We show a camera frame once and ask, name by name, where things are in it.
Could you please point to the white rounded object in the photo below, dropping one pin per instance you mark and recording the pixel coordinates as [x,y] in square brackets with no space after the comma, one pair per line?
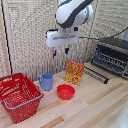
[123,118]

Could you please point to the white black Franka robot arm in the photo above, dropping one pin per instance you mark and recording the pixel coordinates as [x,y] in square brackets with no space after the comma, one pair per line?
[71,13]

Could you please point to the red plastic shopping basket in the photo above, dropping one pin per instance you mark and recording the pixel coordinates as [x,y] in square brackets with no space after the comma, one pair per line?
[18,96]

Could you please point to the beige woven folding screen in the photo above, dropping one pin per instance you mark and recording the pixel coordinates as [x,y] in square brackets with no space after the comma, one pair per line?
[30,36]

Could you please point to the red plastic bowl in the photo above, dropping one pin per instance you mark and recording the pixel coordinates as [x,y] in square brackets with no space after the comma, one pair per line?
[65,92]

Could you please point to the yellow red food box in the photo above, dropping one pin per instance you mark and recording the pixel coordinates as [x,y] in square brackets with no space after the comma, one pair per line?
[74,72]

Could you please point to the black oven tray rack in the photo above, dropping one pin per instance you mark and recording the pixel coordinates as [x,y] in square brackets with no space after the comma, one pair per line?
[108,60]

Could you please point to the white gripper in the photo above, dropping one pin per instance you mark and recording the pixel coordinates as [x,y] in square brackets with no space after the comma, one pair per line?
[61,37]

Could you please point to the blue plastic cup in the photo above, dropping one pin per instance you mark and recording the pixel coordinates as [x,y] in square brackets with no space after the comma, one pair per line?
[47,82]

